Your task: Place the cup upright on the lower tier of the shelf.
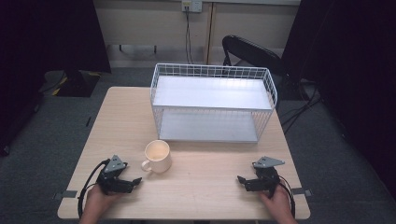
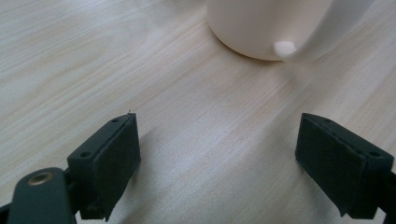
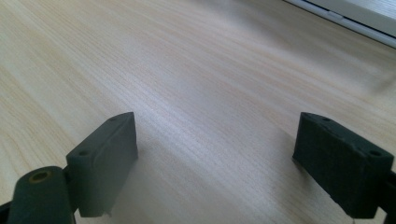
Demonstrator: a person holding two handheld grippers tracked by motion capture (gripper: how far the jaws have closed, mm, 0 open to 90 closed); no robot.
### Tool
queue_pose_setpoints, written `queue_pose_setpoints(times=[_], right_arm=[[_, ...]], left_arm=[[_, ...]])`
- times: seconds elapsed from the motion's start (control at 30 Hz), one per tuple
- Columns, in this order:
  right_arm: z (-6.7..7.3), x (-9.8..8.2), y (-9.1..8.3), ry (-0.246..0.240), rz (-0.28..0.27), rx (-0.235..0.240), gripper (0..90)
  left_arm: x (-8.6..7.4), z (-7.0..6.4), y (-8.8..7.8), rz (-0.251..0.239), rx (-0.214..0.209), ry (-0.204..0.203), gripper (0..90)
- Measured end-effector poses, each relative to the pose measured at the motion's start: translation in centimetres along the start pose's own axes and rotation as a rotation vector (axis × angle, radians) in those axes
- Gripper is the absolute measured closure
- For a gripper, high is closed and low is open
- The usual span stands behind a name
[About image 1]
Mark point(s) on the white wall socket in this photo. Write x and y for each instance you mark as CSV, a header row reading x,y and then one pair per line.
x,y
191,5

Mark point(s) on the cream ceramic cup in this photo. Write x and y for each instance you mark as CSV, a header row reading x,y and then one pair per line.
x,y
157,157

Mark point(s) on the person's left hand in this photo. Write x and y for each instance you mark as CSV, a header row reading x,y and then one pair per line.
x,y
99,202

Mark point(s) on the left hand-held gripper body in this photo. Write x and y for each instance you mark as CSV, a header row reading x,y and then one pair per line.
x,y
112,169

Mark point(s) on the grey tape strip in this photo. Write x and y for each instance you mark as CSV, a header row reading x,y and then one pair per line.
x,y
66,194
301,192

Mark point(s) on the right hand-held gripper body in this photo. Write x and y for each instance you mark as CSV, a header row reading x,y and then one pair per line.
x,y
267,174

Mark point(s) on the black stand base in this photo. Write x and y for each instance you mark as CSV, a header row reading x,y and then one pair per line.
x,y
77,84

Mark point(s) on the dark curtain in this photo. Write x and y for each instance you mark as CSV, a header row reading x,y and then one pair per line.
x,y
46,46
351,77

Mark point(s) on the person's right hand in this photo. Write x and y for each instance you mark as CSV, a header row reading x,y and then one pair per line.
x,y
278,203

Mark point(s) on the black chair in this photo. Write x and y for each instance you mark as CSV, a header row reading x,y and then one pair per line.
x,y
252,53

